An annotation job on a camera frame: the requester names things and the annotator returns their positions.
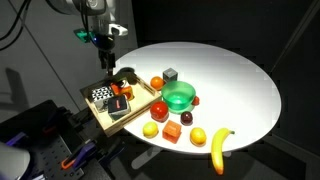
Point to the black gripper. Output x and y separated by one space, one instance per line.
105 42

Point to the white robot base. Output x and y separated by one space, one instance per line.
11 162

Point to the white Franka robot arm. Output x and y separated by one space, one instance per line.
90 10

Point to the orange and white block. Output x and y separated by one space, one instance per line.
122 90

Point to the wooden tray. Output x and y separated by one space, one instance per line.
145 97

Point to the orange hollow block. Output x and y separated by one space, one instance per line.
172 131

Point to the black white checkered cube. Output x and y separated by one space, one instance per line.
101 95

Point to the black cube red mark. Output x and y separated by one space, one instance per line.
118 106

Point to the orange fruit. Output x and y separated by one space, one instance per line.
157 82

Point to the grey cube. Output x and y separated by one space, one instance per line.
170 75

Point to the red tomato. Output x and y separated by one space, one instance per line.
159 110

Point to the green translucent bowl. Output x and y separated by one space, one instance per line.
178 95

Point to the purple clamp orange tip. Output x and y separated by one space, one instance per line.
50 128
80 156

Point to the small red fruit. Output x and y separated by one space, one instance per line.
196 100

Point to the dark purple plum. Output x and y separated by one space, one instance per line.
186 118

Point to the white table leg foot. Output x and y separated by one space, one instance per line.
143 156

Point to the black perforated mounting board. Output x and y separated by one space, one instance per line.
50 153

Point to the yellow orange lemon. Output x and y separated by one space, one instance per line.
198 136

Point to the yellow banana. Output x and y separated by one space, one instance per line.
218 150

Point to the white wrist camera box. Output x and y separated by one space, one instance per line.
118 30

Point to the teal camera mount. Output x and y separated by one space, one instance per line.
83 35

